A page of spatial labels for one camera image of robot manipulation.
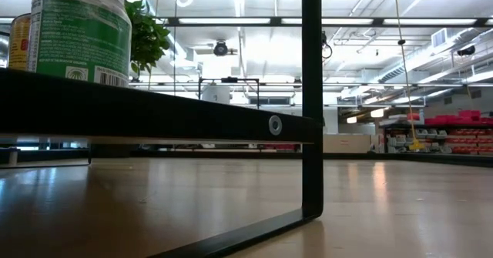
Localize green artificial plant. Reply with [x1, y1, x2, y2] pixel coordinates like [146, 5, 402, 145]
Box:
[122, 0, 172, 82]

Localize white cylinder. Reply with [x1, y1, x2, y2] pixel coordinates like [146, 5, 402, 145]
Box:
[201, 84, 231, 104]

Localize rack with red bins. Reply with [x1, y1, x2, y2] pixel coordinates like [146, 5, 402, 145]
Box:
[379, 109, 493, 156]

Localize beige cabinet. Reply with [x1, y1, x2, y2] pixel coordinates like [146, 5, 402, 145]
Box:
[323, 133, 373, 154]

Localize white air vent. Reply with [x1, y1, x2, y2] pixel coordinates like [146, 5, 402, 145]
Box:
[430, 26, 459, 48]

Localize black aluminium table frame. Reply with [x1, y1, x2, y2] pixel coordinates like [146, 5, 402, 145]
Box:
[0, 144, 493, 169]

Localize amber bottle with yellow cap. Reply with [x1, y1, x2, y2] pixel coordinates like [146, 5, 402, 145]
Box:
[7, 13, 32, 72]

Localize white-capped bottle with printed label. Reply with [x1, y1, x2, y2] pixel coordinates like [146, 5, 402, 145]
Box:
[27, 0, 132, 89]

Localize black metal shelf frame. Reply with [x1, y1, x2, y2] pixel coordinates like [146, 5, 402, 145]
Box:
[0, 0, 325, 258]

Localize black metal stand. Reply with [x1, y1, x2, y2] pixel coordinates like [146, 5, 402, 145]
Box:
[198, 76, 261, 107]

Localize yellow hanging cord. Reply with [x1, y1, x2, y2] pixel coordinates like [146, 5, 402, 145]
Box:
[391, 0, 427, 152]

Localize black ceiling spot lamp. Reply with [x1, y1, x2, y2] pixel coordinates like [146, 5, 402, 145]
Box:
[322, 30, 333, 59]
[213, 39, 229, 57]
[456, 44, 477, 57]

